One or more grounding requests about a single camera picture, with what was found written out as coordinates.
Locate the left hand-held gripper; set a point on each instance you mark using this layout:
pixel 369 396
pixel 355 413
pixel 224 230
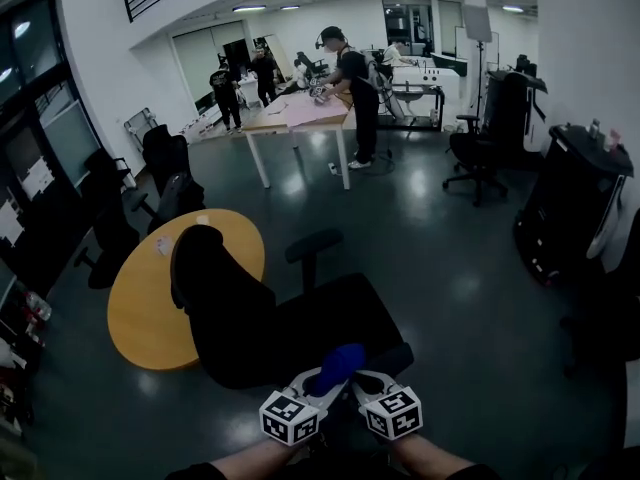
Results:
pixel 287 418

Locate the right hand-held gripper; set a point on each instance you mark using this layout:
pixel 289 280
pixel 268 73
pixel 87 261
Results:
pixel 392 413

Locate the blue cloth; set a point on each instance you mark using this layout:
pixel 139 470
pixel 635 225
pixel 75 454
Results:
pixel 342 365

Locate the person's left forearm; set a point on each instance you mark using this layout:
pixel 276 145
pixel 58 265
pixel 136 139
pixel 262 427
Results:
pixel 255 458

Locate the person's right forearm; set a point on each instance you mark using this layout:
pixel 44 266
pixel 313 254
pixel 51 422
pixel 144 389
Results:
pixel 432 453

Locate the pink cloth sheet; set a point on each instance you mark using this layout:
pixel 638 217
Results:
pixel 317 112

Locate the person's black clothing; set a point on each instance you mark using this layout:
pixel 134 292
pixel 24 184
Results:
pixel 325 470

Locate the black mesh office chair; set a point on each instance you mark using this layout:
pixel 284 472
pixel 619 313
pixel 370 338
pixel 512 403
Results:
pixel 240 318

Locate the round wooden table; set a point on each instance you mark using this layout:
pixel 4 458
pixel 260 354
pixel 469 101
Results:
pixel 150 308

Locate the white printed paper packet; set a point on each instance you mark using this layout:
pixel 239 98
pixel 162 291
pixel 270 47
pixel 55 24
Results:
pixel 164 245

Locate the white power strip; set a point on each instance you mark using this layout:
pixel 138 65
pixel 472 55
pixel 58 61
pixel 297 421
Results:
pixel 332 169

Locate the rectangular wooden table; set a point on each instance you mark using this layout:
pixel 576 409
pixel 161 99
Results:
pixel 270 123

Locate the clear plastic bottle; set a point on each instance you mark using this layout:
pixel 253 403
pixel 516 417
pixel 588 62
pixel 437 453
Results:
pixel 39 305

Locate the black tall equipment rack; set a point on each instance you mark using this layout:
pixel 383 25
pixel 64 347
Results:
pixel 515 103

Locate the small grey bottle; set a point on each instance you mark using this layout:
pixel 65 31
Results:
pixel 595 127

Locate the small pink object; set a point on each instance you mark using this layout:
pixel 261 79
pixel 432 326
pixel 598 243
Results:
pixel 613 140

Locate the whiteboard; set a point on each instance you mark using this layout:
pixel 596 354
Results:
pixel 460 42

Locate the softbox light stand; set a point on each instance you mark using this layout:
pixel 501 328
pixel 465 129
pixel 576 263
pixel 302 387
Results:
pixel 477 23

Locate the black frame bench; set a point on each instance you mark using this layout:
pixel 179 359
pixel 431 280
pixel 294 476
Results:
pixel 417 103

